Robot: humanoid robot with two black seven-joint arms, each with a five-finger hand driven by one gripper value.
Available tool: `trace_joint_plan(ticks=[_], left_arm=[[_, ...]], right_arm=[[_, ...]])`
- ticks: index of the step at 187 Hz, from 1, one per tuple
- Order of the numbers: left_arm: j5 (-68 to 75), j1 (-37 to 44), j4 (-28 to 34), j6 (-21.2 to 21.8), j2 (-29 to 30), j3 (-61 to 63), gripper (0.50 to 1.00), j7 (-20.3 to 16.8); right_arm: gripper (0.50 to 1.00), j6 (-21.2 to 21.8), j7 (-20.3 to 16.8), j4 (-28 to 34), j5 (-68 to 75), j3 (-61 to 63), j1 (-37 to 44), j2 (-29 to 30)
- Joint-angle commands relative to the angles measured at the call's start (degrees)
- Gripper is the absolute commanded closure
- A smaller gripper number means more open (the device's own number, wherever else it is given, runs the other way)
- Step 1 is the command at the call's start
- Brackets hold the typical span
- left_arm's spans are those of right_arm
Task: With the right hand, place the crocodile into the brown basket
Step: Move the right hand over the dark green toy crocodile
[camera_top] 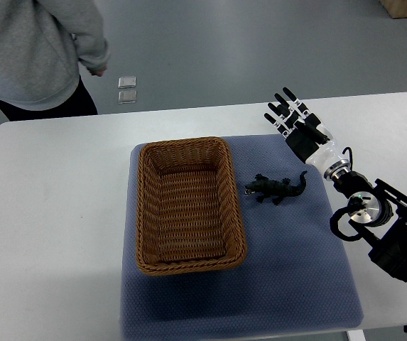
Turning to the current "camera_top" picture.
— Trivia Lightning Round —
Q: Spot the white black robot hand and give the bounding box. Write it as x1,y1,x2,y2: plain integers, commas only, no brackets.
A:
264,87,352,177

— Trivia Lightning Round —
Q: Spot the dark toy crocodile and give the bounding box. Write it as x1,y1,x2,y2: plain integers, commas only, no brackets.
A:
244,170,307,205

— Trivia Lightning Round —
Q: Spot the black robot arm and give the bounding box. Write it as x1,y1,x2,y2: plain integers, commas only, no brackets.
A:
324,161,407,332

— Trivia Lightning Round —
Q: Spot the brown wicker basket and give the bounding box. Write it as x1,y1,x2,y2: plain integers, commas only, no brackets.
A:
136,136,247,276

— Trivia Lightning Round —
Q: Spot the blue-grey fabric mat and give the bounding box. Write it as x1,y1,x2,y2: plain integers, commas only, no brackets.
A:
120,134,363,340

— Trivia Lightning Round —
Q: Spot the wooden box corner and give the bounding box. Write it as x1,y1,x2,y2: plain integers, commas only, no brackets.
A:
379,0,407,18

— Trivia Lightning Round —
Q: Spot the lower metal floor plate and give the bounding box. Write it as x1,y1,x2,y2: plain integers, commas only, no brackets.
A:
118,90,137,104

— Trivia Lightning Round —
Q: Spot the metal floor plate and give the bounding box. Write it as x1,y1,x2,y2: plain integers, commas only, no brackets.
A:
118,76,136,89
118,90,137,104

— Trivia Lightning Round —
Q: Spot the upper metal floor plate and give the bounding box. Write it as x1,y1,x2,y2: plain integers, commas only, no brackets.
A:
118,76,136,89

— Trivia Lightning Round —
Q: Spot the person in grey hoodie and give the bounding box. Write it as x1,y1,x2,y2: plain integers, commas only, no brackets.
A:
0,1,109,121

